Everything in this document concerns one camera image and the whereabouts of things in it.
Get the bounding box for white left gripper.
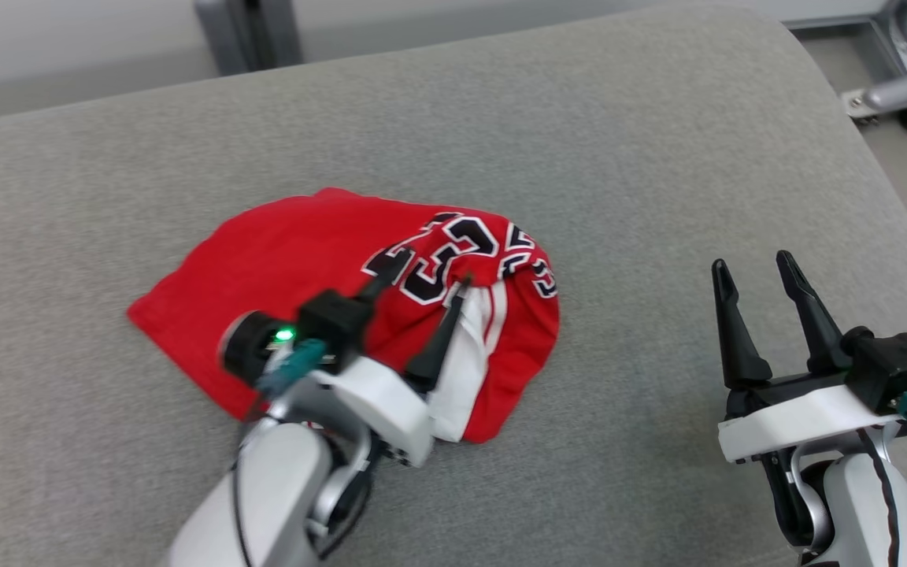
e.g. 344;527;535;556
312;248;473;468

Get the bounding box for silver wheeled metal frame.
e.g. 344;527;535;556
841;0;907;132

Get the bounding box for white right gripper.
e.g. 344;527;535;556
711;250;907;465

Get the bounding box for grey metal stand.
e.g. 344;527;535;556
194;0;303;78

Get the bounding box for red basketball jersey white sleeves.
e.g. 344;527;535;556
127;187;561;444

